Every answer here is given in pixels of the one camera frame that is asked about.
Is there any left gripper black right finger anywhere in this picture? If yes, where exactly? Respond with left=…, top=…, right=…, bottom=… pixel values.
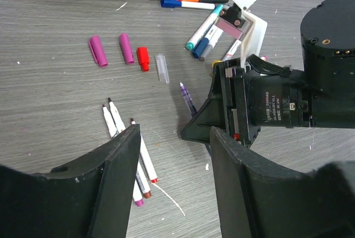
left=210, top=127, right=354, bottom=237

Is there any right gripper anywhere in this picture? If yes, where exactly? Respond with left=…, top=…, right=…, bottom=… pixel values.
left=180, top=55, right=311, bottom=147

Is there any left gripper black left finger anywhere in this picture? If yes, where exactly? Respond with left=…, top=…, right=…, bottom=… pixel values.
left=1, top=135, right=132, bottom=237

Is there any dark purple clear pen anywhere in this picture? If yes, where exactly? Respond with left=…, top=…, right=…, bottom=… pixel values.
left=179, top=82, right=197, bottom=117

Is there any clear pen cap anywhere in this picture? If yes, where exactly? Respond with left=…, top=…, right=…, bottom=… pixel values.
left=155, top=54, right=170, bottom=84

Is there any red cap white pen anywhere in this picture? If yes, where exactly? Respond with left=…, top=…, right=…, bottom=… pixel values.
left=140, top=134, right=158, bottom=184

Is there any magenta pen cap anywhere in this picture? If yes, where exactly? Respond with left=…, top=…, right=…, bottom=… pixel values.
left=119, top=33, right=134, bottom=64
left=88, top=36, right=108, bottom=68

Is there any magenta end rainbow pen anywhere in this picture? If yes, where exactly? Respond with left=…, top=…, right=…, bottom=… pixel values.
left=108, top=97, right=151, bottom=207

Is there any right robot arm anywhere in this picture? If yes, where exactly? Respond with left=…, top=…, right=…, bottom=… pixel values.
left=181, top=0, right=354, bottom=146

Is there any grey cap white marker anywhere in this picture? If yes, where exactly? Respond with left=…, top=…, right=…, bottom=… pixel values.
left=199, top=44, right=214, bottom=62

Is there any dark blue cap marker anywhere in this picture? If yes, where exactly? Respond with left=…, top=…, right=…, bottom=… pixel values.
left=192, top=24, right=223, bottom=59

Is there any teal cap white marker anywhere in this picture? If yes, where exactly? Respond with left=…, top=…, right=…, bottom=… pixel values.
left=185, top=4, right=224, bottom=50

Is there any blue cap white marker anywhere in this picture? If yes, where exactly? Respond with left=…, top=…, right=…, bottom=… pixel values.
left=160, top=0, right=216, bottom=10

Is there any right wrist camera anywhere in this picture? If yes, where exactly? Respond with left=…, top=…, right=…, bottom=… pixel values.
left=216, top=0, right=267, bottom=67

